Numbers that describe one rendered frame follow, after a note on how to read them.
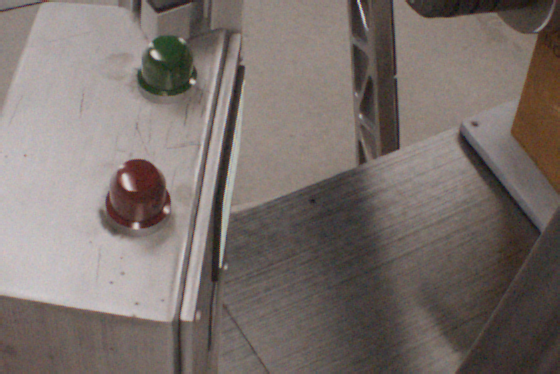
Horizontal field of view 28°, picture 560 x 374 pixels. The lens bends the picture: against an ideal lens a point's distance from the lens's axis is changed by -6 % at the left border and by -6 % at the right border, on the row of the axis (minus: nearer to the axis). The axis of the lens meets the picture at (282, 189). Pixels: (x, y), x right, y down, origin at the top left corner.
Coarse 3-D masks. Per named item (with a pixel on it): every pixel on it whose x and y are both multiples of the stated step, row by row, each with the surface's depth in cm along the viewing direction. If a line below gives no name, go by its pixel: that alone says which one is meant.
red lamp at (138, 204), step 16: (128, 160) 45; (144, 160) 45; (112, 176) 45; (128, 176) 44; (144, 176) 44; (160, 176) 44; (112, 192) 44; (128, 192) 44; (144, 192) 44; (160, 192) 44; (112, 208) 45; (128, 208) 44; (144, 208) 44; (160, 208) 45; (112, 224) 45; (128, 224) 45; (144, 224) 45; (160, 224) 45
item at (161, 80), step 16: (160, 48) 49; (176, 48) 49; (144, 64) 49; (160, 64) 48; (176, 64) 48; (192, 64) 49; (144, 80) 49; (160, 80) 49; (176, 80) 49; (192, 80) 50; (144, 96) 50; (160, 96) 49; (176, 96) 49
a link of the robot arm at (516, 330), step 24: (552, 216) 51; (552, 240) 50; (528, 264) 52; (552, 264) 50; (528, 288) 51; (552, 288) 50; (504, 312) 53; (528, 312) 51; (552, 312) 50; (480, 336) 54; (504, 336) 52; (528, 336) 51; (552, 336) 50; (480, 360) 54; (504, 360) 52; (528, 360) 51; (552, 360) 50
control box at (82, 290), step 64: (64, 64) 51; (128, 64) 51; (0, 128) 48; (64, 128) 48; (128, 128) 48; (192, 128) 49; (0, 192) 46; (64, 192) 46; (192, 192) 47; (0, 256) 44; (64, 256) 44; (128, 256) 44; (192, 256) 45; (0, 320) 44; (64, 320) 43; (128, 320) 43; (192, 320) 44
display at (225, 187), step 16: (240, 80) 53; (240, 96) 53; (240, 112) 54; (240, 128) 56; (224, 160) 50; (224, 176) 49; (224, 192) 49; (224, 208) 50; (224, 224) 51; (224, 240) 53
